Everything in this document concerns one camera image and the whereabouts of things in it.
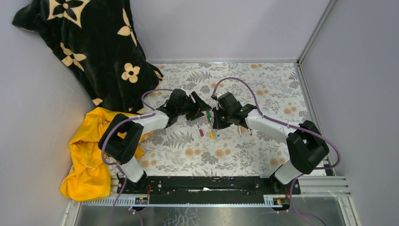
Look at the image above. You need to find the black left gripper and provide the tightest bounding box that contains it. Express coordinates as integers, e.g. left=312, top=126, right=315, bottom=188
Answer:
left=176, top=91, right=211, bottom=121

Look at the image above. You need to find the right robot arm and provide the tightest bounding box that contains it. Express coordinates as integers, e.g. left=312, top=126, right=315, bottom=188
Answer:
left=212, top=92, right=329, bottom=194

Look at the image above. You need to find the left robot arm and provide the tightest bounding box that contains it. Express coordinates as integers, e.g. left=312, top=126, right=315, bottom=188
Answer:
left=98, top=89, right=211, bottom=194

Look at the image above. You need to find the floral tablecloth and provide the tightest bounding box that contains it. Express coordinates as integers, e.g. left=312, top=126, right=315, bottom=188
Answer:
left=138, top=63, right=310, bottom=176

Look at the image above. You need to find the black floral blanket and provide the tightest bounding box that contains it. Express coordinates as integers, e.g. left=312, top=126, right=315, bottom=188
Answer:
left=12, top=0, right=163, bottom=114

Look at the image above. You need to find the yellow cloth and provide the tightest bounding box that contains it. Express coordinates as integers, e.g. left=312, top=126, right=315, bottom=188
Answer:
left=60, top=107, right=154, bottom=202

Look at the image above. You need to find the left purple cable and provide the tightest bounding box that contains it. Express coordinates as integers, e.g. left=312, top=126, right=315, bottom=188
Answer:
left=101, top=89, right=175, bottom=226

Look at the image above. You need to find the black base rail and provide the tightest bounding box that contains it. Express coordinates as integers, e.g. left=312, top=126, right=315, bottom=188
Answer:
left=112, top=175, right=301, bottom=205

